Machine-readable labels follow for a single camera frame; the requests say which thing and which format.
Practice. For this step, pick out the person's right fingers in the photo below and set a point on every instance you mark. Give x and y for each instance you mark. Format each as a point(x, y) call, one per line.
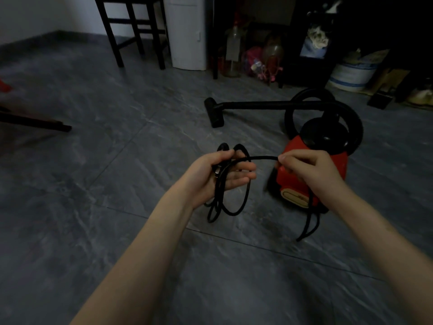
point(292, 164)

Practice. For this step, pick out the clear glass bottle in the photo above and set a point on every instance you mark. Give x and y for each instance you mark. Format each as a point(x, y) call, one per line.
point(232, 50)

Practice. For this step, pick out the red canister vacuum cleaner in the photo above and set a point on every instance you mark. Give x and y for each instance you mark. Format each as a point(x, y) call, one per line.
point(306, 172)

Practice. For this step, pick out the clear round jar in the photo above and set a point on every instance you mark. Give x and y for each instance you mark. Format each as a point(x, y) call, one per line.
point(273, 54)

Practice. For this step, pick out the black vacuum wand with nozzle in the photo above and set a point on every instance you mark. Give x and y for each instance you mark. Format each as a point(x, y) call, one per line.
point(257, 106)

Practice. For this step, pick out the light-coloured shoe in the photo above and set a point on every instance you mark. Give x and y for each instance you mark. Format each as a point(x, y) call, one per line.
point(421, 96)

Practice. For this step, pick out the white bucket with blue stripes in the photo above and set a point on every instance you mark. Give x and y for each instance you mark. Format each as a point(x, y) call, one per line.
point(353, 72)

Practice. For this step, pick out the dark wooden chair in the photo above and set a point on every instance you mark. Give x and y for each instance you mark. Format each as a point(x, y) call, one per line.
point(132, 30)

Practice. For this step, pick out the person's right hand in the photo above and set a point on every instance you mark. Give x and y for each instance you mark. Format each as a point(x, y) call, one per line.
point(313, 172)

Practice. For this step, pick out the person's right forearm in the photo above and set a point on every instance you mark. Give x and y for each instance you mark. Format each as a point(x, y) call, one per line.
point(382, 247)

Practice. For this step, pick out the person's left forearm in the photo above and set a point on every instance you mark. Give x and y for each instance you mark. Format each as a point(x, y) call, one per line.
point(142, 263)

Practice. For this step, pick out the person's left hand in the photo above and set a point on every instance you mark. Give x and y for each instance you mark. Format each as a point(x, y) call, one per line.
point(199, 179)

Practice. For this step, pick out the pink toy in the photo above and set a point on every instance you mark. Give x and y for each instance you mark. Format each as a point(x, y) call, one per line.
point(258, 64)

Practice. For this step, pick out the person's left middle finger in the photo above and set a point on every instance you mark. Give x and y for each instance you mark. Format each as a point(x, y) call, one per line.
point(243, 173)

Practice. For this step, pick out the white appliance cabinet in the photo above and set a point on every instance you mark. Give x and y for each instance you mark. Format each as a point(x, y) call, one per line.
point(187, 30)

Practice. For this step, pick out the person's left thumb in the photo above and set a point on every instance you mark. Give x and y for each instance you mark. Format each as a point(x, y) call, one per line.
point(223, 155)

